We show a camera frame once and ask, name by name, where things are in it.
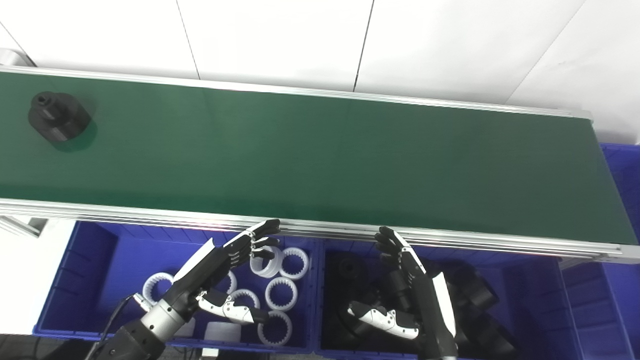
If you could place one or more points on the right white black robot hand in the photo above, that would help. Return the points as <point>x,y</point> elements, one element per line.
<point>430,305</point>

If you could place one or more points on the gray conveyor end cover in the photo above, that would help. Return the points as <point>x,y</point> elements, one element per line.
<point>12,57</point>

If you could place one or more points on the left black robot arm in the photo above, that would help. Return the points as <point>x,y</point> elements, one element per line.
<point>145,335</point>

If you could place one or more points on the aluminium conveyor support bracket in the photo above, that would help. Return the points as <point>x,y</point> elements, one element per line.
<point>22,225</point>

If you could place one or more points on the blue plastic bin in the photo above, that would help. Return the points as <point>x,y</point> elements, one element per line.
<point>625,170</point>

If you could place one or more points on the green conveyor belt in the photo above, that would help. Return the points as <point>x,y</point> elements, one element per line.
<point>300,150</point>
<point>150,216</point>

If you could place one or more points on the blue bin with white rings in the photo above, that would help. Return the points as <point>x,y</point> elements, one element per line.
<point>100,270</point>

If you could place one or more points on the blue bin with black parts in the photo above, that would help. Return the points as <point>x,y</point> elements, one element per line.
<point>540,300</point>

